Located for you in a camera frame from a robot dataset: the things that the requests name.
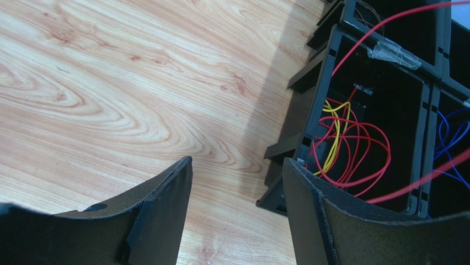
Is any yellow wire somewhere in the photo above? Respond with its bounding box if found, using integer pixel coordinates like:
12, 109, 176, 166
313, 99, 352, 176

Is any black six-compartment tray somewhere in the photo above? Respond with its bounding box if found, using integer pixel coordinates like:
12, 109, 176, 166
257, 1, 469, 218

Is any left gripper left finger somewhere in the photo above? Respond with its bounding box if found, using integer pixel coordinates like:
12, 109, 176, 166
1, 156, 193, 264

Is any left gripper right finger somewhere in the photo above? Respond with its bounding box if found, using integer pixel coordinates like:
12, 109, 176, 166
282, 158, 469, 264

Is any blue wire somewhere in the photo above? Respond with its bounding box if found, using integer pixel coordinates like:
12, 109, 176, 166
426, 109, 470, 219

